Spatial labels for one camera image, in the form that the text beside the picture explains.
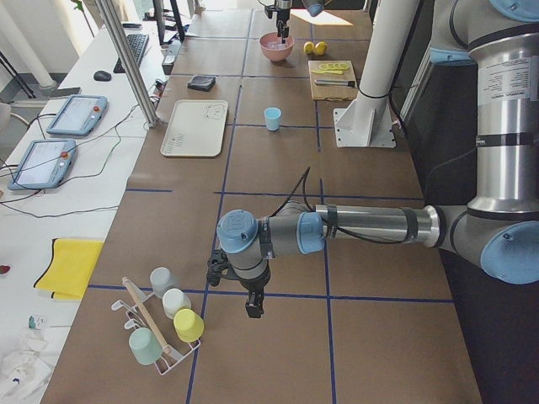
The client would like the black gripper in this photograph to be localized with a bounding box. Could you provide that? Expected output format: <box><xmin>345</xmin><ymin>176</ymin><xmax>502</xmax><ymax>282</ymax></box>
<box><xmin>232</xmin><ymin>260</ymin><xmax>270</xmax><ymax>295</ymax></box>

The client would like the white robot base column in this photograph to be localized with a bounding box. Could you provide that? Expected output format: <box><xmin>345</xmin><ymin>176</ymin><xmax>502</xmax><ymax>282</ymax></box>
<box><xmin>334</xmin><ymin>0</ymin><xmax>419</xmax><ymax>148</ymax></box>

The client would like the pile of clear ice cubes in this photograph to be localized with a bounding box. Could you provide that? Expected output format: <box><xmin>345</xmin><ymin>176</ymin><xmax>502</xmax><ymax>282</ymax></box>
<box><xmin>264</xmin><ymin>39</ymin><xmax>287</xmax><ymax>51</ymax></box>

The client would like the yellow cup on rack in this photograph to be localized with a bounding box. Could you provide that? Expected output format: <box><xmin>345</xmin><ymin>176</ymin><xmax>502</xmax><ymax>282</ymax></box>
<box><xmin>173</xmin><ymin>308</ymin><xmax>205</xmax><ymax>343</ymax></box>

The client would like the light blue plastic cup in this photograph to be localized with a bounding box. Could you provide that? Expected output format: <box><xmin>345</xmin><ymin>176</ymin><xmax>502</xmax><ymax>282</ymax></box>
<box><xmin>264</xmin><ymin>107</ymin><xmax>282</xmax><ymax>131</ymax></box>

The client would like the white cup on rack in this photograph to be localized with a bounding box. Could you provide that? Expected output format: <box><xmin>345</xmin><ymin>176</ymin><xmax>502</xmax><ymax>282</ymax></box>
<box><xmin>162</xmin><ymin>288</ymin><xmax>191</xmax><ymax>320</ymax></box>

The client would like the grey cup on rack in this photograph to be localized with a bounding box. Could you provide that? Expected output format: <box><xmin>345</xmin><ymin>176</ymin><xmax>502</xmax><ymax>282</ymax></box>
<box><xmin>150</xmin><ymin>267</ymin><xmax>179</xmax><ymax>299</ymax></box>

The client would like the mint green cup on rack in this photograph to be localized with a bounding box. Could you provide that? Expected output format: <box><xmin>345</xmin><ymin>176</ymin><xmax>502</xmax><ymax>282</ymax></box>
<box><xmin>129</xmin><ymin>327</ymin><xmax>163</xmax><ymax>365</ymax></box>

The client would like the pink bowl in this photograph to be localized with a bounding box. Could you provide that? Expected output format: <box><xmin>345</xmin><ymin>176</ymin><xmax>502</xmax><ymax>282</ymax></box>
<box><xmin>259</xmin><ymin>32</ymin><xmax>295</xmax><ymax>62</ymax></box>

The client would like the yellow lemon left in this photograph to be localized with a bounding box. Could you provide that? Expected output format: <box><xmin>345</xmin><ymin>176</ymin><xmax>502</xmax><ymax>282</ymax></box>
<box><xmin>303</xmin><ymin>41</ymin><xmax>315</xmax><ymax>55</ymax></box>

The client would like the yellow lemon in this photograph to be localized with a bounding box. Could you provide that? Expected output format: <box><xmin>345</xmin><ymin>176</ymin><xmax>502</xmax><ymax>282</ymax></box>
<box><xmin>312</xmin><ymin>41</ymin><xmax>328</xmax><ymax>56</ymax></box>
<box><xmin>303</xmin><ymin>41</ymin><xmax>315</xmax><ymax>55</ymax></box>

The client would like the yellow lemon right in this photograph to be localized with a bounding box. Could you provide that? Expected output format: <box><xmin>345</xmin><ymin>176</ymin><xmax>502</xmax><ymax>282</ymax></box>
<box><xmin>312</xmin><ymin>41</ymin><xmax>328</xmax><ymax>56</ymax></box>

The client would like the lemon slices row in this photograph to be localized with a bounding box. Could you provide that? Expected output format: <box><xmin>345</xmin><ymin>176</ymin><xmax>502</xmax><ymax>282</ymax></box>
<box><xmin>318</xmin><ymin>62</ymin><xmax>350</xmax><ymax>72</ymax></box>

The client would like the black metal stirring tube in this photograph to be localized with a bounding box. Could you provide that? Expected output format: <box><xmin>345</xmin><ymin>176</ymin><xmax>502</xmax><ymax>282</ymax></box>
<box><xmin>314</xmin><ymin>79</ymin><xmax>356</xmax><ymax>88</ymax></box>

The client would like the wooden cutting board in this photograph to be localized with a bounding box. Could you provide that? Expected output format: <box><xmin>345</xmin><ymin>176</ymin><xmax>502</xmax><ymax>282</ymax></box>
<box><xmin>308</xmin><ymin>61</ymin><xmax>358</xmax><ymax>100</ymax></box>

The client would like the grey folded cloth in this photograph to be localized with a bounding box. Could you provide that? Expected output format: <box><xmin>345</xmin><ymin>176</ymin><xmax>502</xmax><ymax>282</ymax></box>
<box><xmin>187</xmin><ymin>75</ymin><xmax>216</xmax><ymax>92</ymax></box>

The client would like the cream bear serving tray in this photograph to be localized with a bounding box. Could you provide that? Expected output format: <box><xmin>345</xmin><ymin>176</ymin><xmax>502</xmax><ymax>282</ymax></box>
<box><xmin>160</xmin><ymin>99</ymin><xmax>228</xmax><ymax>157</ymax></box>

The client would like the black keyboard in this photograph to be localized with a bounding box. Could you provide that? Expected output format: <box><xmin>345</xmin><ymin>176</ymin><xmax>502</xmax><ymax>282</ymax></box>
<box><xmin>113</xmin><ymin>34</ymin><xmax>149</xmax><ymax>73</ymax></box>

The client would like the yellow cloth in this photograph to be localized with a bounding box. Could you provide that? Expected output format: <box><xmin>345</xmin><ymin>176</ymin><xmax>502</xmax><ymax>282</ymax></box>
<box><xmin>34</xmin><ymin>238</ymin><xmax>104</xmax><ymax>300</ymax></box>

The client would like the black computer mouse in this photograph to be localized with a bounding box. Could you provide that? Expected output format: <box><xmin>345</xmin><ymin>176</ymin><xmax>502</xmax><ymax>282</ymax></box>
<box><xmin>93</xmin><ymin>70</ymin><xmax>112</xmax><ymax>82</ymax></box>

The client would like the blue teach pendant far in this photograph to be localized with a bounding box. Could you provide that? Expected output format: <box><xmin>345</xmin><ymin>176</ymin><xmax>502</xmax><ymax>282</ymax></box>
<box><xmin>46</xmin><ymin>95</ymin><xmax>108</xmax><ymax>136</ymax></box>

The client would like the blue teach pendant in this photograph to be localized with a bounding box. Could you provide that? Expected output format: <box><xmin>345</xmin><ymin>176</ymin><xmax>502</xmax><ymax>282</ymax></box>
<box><xmin>46</xmin><ymin>95</ymin><xmax>108</xmax><ymax>136</ymax></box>
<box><xmin>8</xmin><ymin>139</ymin><xmax>77</xmax><ymax>190</ymax></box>

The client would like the blue teach pendant near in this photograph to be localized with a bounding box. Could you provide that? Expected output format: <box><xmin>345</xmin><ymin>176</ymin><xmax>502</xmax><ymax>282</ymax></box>
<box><xmin>8</xmin><ymin>139</ymin><xmax>77</xmax><ymax>190</ymax></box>

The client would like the white crumpled paper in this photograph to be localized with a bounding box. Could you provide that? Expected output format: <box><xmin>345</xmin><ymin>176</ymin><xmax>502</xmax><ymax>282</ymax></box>
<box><xmin>1</xmin><ymin>329</ymin><xmax>53</xmax><ymax>403</ymax></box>

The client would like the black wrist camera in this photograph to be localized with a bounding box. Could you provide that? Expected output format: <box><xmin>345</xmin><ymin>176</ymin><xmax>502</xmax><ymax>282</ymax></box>
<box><xmin>206</xmin><ymin>249</ymin><xmax>229</xmax><ymax>287</ymax></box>

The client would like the white wire cup rack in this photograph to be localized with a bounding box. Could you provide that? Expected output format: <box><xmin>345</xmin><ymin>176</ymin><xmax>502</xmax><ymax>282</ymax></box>
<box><xmin>110</xmin><ymin>277</ymin><xmax>201</xmax><ymax>376</ymax></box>

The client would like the aluminium frame post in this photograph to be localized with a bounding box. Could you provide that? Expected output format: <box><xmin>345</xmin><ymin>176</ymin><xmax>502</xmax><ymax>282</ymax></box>
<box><xmin>96</xmin><ymin>0</ymin><xmax>158</xmax><ymax>128</ymax></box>

